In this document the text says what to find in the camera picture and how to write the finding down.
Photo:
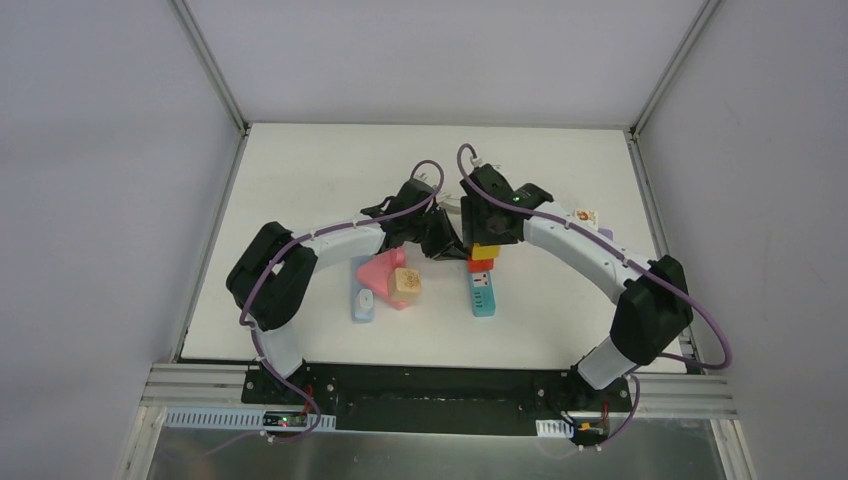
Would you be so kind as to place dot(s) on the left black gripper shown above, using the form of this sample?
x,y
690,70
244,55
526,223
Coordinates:
x,y
436,234

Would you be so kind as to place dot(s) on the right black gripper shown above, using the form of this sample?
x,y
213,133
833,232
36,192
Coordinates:
x,y
482,235

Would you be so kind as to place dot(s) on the yellow cube plug adapter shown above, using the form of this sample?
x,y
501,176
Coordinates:
x,y
484,252

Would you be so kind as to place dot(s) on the red cube plug adapter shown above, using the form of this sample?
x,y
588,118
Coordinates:
x,y
480,265

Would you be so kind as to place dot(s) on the teal power strip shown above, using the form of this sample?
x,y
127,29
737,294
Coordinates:
x,y
482,296

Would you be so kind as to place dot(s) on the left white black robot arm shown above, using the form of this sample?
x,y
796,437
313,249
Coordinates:
x,y
270,279

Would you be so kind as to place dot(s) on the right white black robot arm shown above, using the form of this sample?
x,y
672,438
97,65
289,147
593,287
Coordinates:
x,y
649,312

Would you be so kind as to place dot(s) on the pink triangular plug adapter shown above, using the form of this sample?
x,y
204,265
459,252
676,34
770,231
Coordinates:
x,y
376,272

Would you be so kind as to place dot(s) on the purple socket adapter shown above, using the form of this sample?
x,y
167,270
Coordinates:
x,y
607,233

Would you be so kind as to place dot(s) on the beige wooden cube adapter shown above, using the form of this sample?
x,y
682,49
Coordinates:
x,y
405,284

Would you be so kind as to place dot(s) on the light blue power strip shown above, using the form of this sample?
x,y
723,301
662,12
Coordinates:
x,y
362,298

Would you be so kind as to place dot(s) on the white cube adapter with sticker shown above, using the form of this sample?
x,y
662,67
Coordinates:
x,y
588,218

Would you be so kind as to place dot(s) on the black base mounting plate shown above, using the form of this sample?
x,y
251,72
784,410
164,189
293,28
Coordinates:
x,y
440,400

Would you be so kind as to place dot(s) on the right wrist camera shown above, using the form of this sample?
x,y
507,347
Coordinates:
x,y
480,162

